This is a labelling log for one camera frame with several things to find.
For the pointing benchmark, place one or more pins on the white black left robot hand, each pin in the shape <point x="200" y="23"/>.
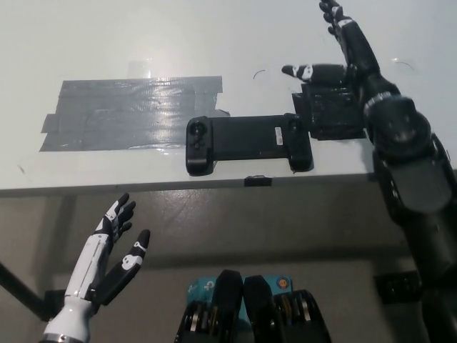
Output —
<point x="89" y="264"/>

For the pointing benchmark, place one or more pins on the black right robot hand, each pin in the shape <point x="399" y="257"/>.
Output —
<point x="360" y="53"/>

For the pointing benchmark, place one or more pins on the black mobile game controller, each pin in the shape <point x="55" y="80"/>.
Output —
<point x="242" y="137"/>

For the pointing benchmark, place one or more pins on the black robot body blocks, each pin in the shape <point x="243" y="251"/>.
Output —
<point x="260" y="314"/>

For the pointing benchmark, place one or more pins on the black tape patch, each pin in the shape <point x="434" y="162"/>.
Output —
<point x="332" y="114"/>

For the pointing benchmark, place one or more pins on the black diagonal table leg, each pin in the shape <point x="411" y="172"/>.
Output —
<point x="19" y="289"/>

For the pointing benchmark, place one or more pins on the small black tape strip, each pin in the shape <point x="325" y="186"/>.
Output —
<point x="257" y="181"/>

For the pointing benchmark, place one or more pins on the grey duct tape patch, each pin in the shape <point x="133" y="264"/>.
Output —
<point x="121" y="114"/>

